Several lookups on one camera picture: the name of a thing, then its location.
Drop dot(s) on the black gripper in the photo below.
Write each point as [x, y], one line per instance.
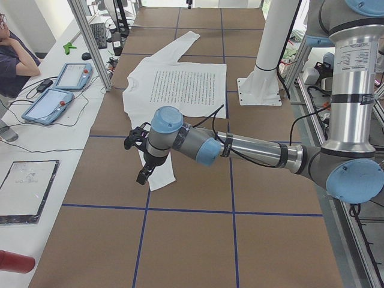
[153, 160]

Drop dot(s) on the white long-sleeve printed shirt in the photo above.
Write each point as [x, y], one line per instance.
[162, 91]

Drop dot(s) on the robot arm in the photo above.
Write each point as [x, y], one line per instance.
[325, 18]

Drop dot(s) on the blue teach pendant near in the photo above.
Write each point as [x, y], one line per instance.
[48, 107]

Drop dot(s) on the blue teach pendant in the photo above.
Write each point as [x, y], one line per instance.
[48, 107]
[74, 76]

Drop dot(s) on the blue teach pendant far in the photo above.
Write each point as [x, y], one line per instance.
[74, 76]

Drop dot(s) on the black framed white board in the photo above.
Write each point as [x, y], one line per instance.
[25, 189]

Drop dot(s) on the black computer mouse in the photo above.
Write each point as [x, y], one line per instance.
[86, 56]

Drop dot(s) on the black power adapter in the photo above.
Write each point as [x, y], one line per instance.
[44, 85]

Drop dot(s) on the green plastic tool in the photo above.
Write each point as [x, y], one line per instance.
[67, 48]

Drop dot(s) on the black keyboard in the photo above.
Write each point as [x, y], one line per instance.
[99, 32]

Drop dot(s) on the red cylinder bottle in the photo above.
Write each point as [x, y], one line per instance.
[13, 262]

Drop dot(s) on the seated person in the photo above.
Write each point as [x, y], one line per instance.
[18, 63]

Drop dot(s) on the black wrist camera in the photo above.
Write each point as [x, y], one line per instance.
[137, 138]

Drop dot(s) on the grey aluminium frame post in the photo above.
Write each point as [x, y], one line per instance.
[80, 17]

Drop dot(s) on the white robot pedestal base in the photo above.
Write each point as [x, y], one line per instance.
[261, 87]

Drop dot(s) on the aluminium frame rack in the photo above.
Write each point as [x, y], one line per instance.
[344, 163]

